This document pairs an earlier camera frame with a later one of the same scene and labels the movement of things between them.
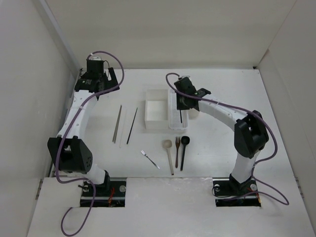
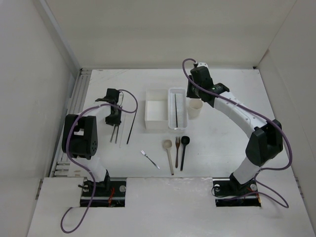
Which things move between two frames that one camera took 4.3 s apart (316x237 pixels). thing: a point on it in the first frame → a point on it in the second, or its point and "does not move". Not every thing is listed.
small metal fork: (149, 159) does not move
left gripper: (111, 83) → (115, 121)
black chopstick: (132, 125) does not move
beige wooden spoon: (167, 143) does not move
